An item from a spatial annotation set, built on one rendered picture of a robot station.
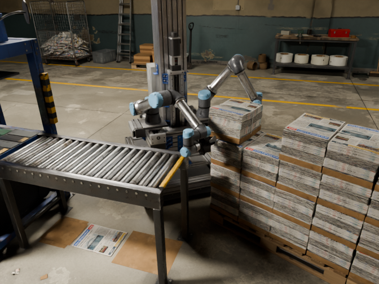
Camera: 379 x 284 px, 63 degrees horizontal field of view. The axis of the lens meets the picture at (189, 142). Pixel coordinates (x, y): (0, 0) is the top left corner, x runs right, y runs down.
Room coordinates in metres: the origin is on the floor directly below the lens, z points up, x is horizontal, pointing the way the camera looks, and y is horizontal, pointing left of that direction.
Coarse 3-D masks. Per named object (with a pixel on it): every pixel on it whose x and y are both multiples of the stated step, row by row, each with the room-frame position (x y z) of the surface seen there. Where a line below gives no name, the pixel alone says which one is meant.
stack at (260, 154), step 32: (224, 160) 2.16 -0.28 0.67; (256, 160) 1.99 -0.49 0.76; (224, 192) 2.16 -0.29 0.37; (256, 192) 1.96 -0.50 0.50; (288, 192) 1.81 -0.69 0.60; (320, 192) 1.67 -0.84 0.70; (352, 192) 1.56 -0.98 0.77; (224, 224) 2.16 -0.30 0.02; (256, 224) 1.94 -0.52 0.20; (288, 224) 1.78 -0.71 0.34; (320, 224) 1.64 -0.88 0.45; (352, 224) 1.53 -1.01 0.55; (320, 256) 1.62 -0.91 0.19; (352, 256) 1.51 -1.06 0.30
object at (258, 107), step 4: (228, 100) 2.47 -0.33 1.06; (232, 100) 2.47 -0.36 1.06; (236, 100) 2.46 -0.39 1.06; (240, 100) 2.46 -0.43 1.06; (232, 104) 2.38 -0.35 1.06; (236, 104) 2.38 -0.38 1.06; (240, 104) 2.37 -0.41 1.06; (244, 104) 2.37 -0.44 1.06; (248, 104) 2.37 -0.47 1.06; (252, 104) 2.37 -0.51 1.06; (256, 104) 2.37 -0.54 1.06; (260, 104) 2.37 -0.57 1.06; (252, 108) 2.28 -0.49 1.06; (256, 108) 2.28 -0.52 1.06; (260, 108) 2.33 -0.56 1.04; (256, 112) 2.28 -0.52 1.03; (260, 112) 2.34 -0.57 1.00; (256, 116) 2.28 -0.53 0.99; (260, 116) 2.35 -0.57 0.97; (256, 120) 2.29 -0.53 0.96; (260, 120) 2.36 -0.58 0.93; (256, 124) 2.30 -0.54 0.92; (260, 124) 2.37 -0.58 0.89; (252, 128) 2.25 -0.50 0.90
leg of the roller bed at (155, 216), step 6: (156, 210) 1.54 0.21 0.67; (162, 210) 1.57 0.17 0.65; (156, 216) 1.54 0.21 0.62; (162, 216) 1.56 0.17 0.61; (156, 222) 1.54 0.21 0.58; (162, 222) 1.56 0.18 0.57; (156, 228) 1.54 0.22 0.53; (162, 228) 1.55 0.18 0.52; (156, 234) 1.54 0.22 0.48; (162, 234) 1.55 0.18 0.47; (156, 240) 1.54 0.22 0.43; (162, 240) 1.54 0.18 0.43; (156, 246) 1.54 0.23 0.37; (162, 246) 1.53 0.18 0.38; (156, 252) 1.55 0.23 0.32; (162, 252) 1.53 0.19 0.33; (162, 258) 1.53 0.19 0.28; (162, 264) 1.53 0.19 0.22; (162, 270) 1.53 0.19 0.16; (162, 276) 1.53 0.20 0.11; (162, 282) 1.54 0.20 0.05
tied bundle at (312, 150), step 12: (288, 132) 1.85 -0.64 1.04; (336, 132) 1.82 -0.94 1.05; (288, 144) 1.84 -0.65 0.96; (300, 144) 1.79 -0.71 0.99; (312, 144) 1.74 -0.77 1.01; (324, 144) 1.70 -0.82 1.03; (288, 156) 1.83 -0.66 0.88; (300, 156) 1.78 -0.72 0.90; (312, 156) 1.73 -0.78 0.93; (324, 156) 1.70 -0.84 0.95
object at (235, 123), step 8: (216, 112) 2.21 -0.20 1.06; (224, 112) 2.17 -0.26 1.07; (232, 112) 2.15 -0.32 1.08; (240, 112) 2.16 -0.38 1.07; (248, 112) 2.18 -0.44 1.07; (208, 120) 2.25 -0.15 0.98; (216, 120) 2.21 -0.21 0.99; (224, 120) 2.16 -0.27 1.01; (232, 120) 2.13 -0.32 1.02; (240, 120) 2.09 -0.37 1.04; (248, 120) 2.17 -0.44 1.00; (216, 128) 2.20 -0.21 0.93; (224, 128) 2.16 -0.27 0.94; (232, 128) 2.12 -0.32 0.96; (240, 128) 2.08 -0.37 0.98; (248, 128) 2.19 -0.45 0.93; (232, 136) 2.11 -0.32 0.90; (240, 136) 2.09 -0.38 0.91
